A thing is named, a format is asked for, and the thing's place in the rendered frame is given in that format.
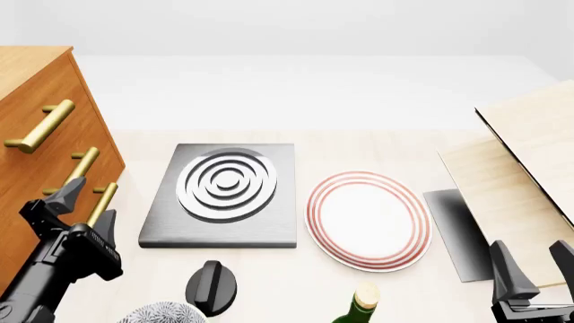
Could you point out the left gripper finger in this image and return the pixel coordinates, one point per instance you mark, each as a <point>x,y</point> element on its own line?
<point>107,228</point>
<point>67,198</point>

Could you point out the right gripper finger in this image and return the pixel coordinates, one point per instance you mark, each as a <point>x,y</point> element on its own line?
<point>566,259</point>
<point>507,276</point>

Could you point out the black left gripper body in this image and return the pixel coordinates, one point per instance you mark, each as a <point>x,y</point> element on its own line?
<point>94,252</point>

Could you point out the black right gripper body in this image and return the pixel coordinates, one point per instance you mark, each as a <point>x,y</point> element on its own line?
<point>529,313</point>

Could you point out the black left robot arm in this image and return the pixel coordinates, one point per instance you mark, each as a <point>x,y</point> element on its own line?
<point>31,282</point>

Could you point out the wooden cabinet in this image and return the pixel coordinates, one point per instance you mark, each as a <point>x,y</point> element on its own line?
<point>27,72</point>

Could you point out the flat black stove plate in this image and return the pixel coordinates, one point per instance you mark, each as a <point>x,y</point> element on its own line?
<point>166,218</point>

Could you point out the pale wooden box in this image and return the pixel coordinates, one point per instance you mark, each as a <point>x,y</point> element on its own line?
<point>493,188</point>

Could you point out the patterned bowl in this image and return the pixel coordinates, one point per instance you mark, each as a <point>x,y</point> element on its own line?
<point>161,314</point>

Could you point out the round black stove knob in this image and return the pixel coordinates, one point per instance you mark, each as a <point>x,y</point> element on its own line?
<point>211,289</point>

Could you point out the green bottle with cork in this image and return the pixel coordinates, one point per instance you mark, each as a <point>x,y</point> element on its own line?
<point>364,303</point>

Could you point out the white plate with red rings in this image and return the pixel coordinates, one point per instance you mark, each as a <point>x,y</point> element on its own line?
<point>367,222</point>

